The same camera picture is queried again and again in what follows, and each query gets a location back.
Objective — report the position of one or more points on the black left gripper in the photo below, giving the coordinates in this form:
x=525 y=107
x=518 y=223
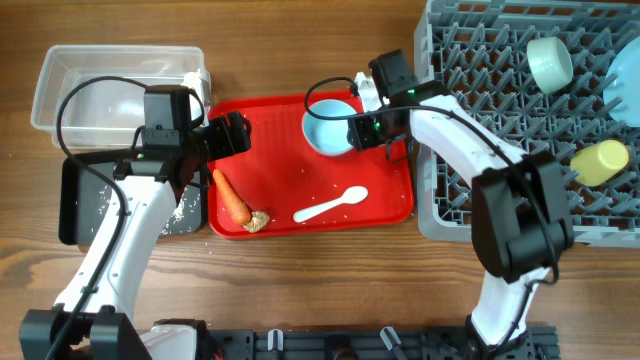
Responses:
x=226 y=145

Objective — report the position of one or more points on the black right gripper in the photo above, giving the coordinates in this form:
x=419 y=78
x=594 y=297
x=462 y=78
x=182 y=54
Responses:
x=361 y=133

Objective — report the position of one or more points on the light blue rice bowl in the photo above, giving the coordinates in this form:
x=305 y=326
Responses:
x=328 y=137

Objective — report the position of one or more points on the pale green bowl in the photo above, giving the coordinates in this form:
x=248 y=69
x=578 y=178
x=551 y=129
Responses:
x=550 y=64

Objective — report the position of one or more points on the yellow plastic cup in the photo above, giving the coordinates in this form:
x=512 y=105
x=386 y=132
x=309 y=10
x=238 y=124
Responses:
x=600 y=162

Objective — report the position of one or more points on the light blue plate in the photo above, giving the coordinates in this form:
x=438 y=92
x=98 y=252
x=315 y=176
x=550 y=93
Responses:
x=622 y=94

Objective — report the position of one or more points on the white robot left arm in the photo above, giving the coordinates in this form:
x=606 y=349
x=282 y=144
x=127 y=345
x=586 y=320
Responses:
x=92 y=317

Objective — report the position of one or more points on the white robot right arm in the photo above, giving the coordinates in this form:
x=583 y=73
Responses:
x=521 y=222

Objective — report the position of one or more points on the black waste tray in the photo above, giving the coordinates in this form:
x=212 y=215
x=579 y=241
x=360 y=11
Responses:
x=85 y=200

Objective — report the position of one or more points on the grey-blue dishwasher rack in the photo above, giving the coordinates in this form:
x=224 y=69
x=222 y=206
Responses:
x=477 y=49

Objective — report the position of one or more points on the white plastic spoon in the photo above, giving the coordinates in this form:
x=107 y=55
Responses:
x=351 y=196

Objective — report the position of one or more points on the red plastic tray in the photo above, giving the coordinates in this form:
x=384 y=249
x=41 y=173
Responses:
x=282 y=174

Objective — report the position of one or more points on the orange carrot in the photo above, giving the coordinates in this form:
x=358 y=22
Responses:
x=236 y=207

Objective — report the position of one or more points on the beige food scrap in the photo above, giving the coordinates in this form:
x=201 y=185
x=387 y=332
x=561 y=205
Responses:
x=257 y=222

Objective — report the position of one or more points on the clear plastic bin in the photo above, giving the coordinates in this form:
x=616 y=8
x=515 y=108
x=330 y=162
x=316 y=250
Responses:
x=105 y=114

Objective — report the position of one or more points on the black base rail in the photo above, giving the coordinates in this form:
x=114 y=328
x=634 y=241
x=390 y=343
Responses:
x=431 y=343

